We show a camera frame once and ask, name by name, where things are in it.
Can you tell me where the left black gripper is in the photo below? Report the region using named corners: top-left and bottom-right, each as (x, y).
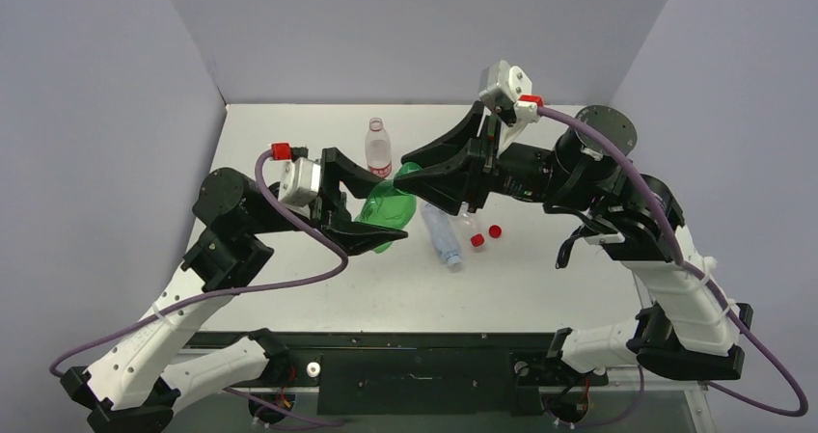
top-left (243, 151), bottom-right (408, 251)

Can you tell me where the green plastic bottle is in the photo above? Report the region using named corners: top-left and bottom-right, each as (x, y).
top-left (355, 162), bottom-right (422, 230)

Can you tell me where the red bottle cap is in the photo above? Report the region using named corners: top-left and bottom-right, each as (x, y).
top-left (488, 225), bottom-right (503, 238)

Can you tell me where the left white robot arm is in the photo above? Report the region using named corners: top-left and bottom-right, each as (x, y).
top-left (49, 144), bottom-right (405, 432)

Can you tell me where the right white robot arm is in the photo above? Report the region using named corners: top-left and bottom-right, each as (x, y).
top-left (396, 95), bottom-right (752, 382)

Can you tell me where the clear bottle red blue label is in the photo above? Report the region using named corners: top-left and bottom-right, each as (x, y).
top-left (456, 209), bottom-right (485, 249)

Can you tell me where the clear bottle blue cap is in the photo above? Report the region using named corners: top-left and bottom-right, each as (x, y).
top-left (421, 203), bottom-right (462, 271)

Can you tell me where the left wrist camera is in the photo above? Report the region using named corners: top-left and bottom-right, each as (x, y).
top-left (270, 143), bottom-right (321, 208)

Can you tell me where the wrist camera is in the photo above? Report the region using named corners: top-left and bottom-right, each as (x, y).
top-left (479, 60), bottom-right (544, 155)
top-left (270, 143), bottom-right (321, 208)

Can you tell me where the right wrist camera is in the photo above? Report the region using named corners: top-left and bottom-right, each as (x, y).
top-left (479, 60), bottom-right (544, 155)

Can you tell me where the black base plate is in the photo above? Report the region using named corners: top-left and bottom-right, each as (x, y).
top-left (172, 331), bottom-right (646, 419)

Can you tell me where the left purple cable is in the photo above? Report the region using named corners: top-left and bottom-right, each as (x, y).
top-left (49, 149), bottom-right (351, 431)

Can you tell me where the purple cable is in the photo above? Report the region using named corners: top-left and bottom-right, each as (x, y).
top-left (49, 149), bottom-right (351, 431)
top-left (536, 105), bottom-right (809, 419)

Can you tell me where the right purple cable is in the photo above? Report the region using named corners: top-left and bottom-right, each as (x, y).
top-left (536, 105), bottom-right (809, 419)

